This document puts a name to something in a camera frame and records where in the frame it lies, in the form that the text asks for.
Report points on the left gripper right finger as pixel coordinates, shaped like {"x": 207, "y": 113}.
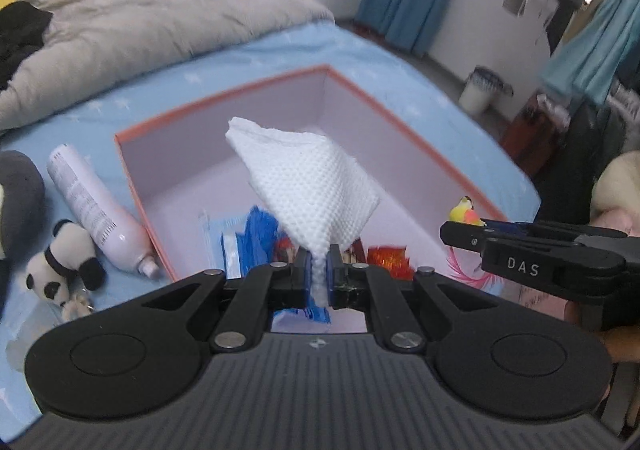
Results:
{"x": 372, "y": 290}

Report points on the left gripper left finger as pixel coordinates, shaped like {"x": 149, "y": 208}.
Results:
{"x": 247, "y": 304}

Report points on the blue snack bag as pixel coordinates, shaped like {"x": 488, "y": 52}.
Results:
{"x": 253, "y": 239}

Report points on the red foil snack packet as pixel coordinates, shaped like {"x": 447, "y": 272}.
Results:
{"x": 393, "y": 259}

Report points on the blue surgical face mask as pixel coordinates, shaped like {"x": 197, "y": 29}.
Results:
{"x": 212, "y": 229}

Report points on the white tissue cloth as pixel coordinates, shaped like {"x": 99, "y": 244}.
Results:
{"x": 319, "y": 194}

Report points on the pink feather toy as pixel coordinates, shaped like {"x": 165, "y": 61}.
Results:
{"x": 462, "y": 235}

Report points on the white braided rope keychain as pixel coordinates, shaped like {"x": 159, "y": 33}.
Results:
{"x": 78, "y": 306}

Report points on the small panda plush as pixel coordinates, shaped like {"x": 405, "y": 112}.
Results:
{"x": 70, "y": 255}

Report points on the clear zip bag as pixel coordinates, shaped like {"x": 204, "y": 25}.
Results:
{"x": 43, "y": 318}

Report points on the person's right hand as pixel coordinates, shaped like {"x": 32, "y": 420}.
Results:
{"x": 622, "y": 343}

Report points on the salmon pink cardboard box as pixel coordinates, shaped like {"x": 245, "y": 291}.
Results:
{"x": 180, "y": 163}

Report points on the white spray bottle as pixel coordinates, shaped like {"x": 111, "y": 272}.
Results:
{"x": 123, "y": 241}

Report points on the white waste bin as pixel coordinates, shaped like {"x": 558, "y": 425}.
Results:
{"x": 482, "y": 88}

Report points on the grey penguin plush toy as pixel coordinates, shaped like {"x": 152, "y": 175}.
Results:
{"x": 22, "y": 197}

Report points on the grey duvet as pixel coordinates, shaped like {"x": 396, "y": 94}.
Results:
{"x": 90, "y": 46}

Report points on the black clothing pile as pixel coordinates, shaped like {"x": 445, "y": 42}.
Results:
{"x": 21, "y": 35}

